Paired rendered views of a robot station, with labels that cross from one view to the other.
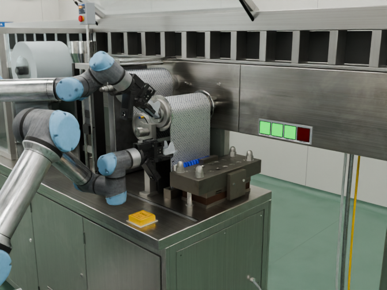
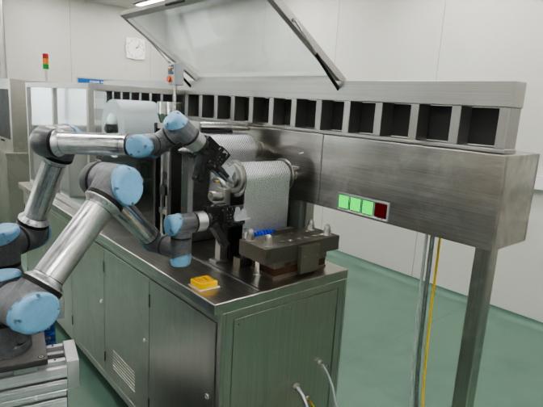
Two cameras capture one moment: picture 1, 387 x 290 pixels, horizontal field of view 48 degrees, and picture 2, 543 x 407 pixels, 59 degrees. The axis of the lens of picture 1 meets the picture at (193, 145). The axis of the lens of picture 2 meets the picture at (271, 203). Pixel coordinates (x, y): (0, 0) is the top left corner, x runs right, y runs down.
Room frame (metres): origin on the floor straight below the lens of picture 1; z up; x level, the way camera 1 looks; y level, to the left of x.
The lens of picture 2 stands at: (-0.12, -0.17, 1.55)
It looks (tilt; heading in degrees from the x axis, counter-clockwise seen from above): 12 degrees down; 5
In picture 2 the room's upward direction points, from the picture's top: 3 degrees clockwise
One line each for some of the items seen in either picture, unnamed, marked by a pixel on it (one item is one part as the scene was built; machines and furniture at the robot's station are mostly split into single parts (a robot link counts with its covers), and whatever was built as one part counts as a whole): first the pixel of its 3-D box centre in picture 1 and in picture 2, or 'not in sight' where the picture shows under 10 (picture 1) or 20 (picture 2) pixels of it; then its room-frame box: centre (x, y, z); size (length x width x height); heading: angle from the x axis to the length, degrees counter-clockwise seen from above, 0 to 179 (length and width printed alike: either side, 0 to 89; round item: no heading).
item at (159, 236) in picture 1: (58, 155); (139, 217); (2.42, 0.79, 0.88); 2.52 x 0.66 x 0.04; 46
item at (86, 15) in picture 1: (85, 13); (174, 73); (2.14, 0.51, 1.66); 0.07 x 0.07 x 0.10; 46
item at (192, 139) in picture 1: (190, 142); (266, 211); (1.78, 0.01, 1.11); 0.23 x 0.01 x 0.18; 136
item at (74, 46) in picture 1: (82, 46); (170, 107); (2.31, 0.58, 1.50); 0.14 x 0.14 x 0.06
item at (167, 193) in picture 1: (190, 185); (263, 256); (1.78, 0.01, 0.92); 0.28 x 0.04 x 0.04; 136
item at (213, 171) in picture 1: (217, 172); (290, 244); (1.73, -0.10, 1.00); 0.40 x 0.16 x 0.06; 136
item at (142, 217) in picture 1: (141, 217); (204, 282); (1.46, 0.19, 0.91); 0.07 x 0.07 x 0.02; 46
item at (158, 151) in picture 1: (148, 152); (218, 216); (1.61, 0.18, 1.12); 0.12 x 0.08 x 0.09; 136
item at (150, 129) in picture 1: (147, 160); (219, 225); (1.73, 0.19, 1.05); 0.06 x 0.05 x 0.31; 136
